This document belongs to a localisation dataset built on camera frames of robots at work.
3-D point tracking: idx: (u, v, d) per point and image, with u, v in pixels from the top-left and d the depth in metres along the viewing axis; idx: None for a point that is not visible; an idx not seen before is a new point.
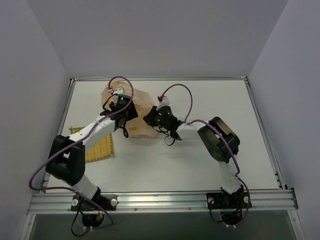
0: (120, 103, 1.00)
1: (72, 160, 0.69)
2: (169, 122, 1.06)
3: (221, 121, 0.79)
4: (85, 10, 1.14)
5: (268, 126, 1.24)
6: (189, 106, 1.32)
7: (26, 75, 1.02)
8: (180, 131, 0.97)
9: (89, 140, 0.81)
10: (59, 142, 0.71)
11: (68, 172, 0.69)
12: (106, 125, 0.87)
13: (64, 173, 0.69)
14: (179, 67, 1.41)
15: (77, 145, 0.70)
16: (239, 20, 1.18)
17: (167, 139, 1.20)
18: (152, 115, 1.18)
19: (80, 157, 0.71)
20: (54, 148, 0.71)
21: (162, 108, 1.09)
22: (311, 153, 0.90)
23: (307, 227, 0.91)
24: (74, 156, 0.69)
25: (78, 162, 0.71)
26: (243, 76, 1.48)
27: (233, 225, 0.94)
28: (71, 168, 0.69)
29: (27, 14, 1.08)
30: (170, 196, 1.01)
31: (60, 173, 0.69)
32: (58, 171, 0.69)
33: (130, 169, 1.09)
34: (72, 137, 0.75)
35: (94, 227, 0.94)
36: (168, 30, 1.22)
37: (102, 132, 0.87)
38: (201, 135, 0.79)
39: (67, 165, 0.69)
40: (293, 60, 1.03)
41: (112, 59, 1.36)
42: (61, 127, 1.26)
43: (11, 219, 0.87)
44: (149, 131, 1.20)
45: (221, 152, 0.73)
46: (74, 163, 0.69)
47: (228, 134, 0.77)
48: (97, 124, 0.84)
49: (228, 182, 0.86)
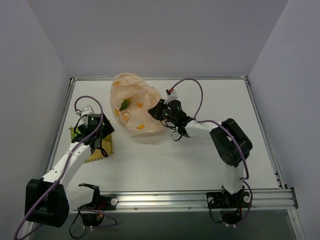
0: (92, 123, 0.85)
1: (54, 204, 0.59)
2: (177, 117, 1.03)
3: (234, 122, 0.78)
4: (84, 9, 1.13)
5: (268, 126, 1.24)
6: (198, 105, 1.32)
7: (26, 73, 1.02)
8: (189, 129, 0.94)
9: (66, 179, 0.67)
10: (34, 188, 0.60)
11: (52, 216, 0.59)
12: (82, 152, 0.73)
13: (49, 218, 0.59)
14: (179, 66, 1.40)
15: (55, 187, 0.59)
16: (239, 20, 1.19)
17: (174, 136, 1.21)
18: (158, 109, 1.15)
19: (62, 197, 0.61)
20: (29, 197, 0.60)
21: (171, 103, 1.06)
22: (311, 152, 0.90)
23: (306, 226, 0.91)
24: (56, 199, 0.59)
25: (62, 202, 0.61)
26: (243, 76, 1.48)
27: (233, 225, 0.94)
28: (56, 211, 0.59)
29: (27, 13, 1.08)
30: (170, 196, 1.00)
31: (45, 219, 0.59)
32: (42, 219, 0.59)
33: (130, 167, 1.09)
34: (47, 179, 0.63)
35: (94, 226, 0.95)
36: (169, 29, 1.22)
37: (80, 161, 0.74)
38: (212, 136, 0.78)
39: (51, 209, 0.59)
40: (293, 59, 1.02)
41: (112, 59, 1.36)
42: (60, 127, 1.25)
43: (12, 219, 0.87)
44: (156, 129, 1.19)
45: (232, 156, 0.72)
46: (57, 206, 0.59)
47: (242, 137, 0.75)
48: (71, 155, 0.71)
49: (232, 182, 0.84)
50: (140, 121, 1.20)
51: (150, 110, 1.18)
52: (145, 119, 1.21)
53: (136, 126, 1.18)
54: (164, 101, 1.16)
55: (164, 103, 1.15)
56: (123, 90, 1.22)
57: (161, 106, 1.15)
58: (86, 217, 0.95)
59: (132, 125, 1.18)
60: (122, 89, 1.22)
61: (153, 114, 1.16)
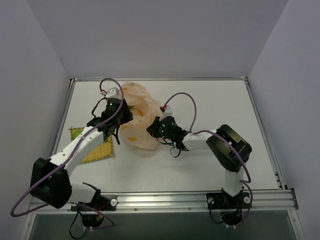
0: (110, 109, 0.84)
1: (56, 187, 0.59)
2: (173, 133, 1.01)
3: (229, 127, 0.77)
4: (84, 10, 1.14)
5: (267, 127, 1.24)
6: (192, 116, 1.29)
7: (26, 74, 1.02)
8: (186, 142, 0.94)
9: (72, 163, 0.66)
10: (40, 167, 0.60)
11: (53, 197, 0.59)
12: (94, 138, 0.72)
13: (49, 199, 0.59)
14: (179, 66, 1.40)
15: (59, 170, 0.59)
16: (239, 20, 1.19)
17: (173, 152, 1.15)
18: (155, 125, 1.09)
19: (65, 181, 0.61)
20: (34, 174, 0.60)
21: (165, 119, 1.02)
22: (311, 152, 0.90)
23: (307, 227, 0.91)
24: (59, 183, 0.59)
25: (64, 186, 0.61)
26: (243, 76, 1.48)
27: (233, 226, 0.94)
28: (57, 194, 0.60)
29: (27, 14, 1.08)
30: (170, 197, 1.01)
31: (45, 199, 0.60)
32: (42, 197, 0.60)
33: (130, 167, 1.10)
34: (53, 161, 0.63)
35: (93, 227, 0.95)
36: (169, 29, 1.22)
37: (91, 147, 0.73)
38: (210, 145, 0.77)
39: (52, 191, 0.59)
40: (294, 59, 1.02)
41: (112, 59, 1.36)
42: (60, 128, 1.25)
43: (12, 219, 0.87)
44: (147, 145, 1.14)
45: (233, 163, 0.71)
46: (59, 189, 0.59)
47: (239, 141, 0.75)
48: (82, 139, 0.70)
49: (232, 186, 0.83)
50: (134, 132, 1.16)
51: (148, 127, 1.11)
52: (139, 133, 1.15)
53: (129, 136, 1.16)
54: (160, 118, 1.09)
55: (159, 120, 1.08)
56: (128, 96, 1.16)
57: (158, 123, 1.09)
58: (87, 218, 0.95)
59: (126, 134, 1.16)
60: (128, 96, 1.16)
61: (151, 131, 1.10)
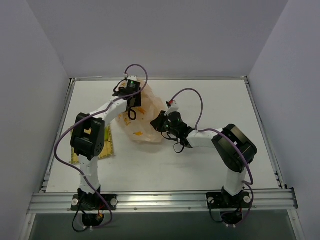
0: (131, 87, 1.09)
1: (95, 134, 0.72)
2: (178, 129, 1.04)
3: (236, 128, 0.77)
4: (84, 9, 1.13)
5: (268, 126, 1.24)
6: (200, 111, 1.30)
7: (26, 74, 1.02)
8: (191, 139, 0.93)
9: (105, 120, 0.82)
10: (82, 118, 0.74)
11: (91, 144, 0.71)
12: (120, 104, 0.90)
13: (87, 145, 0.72)
14: (179, 66, 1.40)
15: (98, 121, 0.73)
16: (239, 20, 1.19)
17: (176, 147, 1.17)
18: (160, 120, 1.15)
19: (101, 132, 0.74)
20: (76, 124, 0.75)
21: (171, 114, 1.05)
22: (311, 152, 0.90)
23: (307, 226, 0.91)
24: (97, 130, 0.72)
25: (100, 137, 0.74)
26: (243, 76, 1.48)
27: (233, 225, 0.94)
28: (95, 141, 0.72)
29: (27, 13, 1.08)
30: (170, 196, 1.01)
31: (84, 146, 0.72)
32: (82, 144, 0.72)
33: (130, 166, 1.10)
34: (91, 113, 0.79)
35: (94, 226, 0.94)
36: (169, 29, 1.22)
37: (116, 112, 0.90)
38: (215, 144, 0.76)
39: (91, 138, 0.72)
40: (293, 58, 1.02)
41: (112, 59, 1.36)
42: (61, 127, 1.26)
43: (12, 219, 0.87)
44: (153, 138, 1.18)
45: (237, 163, 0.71)
46: (97, 137, 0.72)
47: (246, 142, 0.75)
48: (112, 103, 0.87)
49: (233, 186, 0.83)
50: (139, 127, 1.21)
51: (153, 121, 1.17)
52: (144, 127, 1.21)
53: (135, 131, 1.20)
54: (165, 113, 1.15)
55: (165, 115, 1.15)
56: None
57: (161, 118, 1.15)
58: (87, 217, 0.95)
59: (131, 130, 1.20)
60: None
61: (155, 125, 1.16)
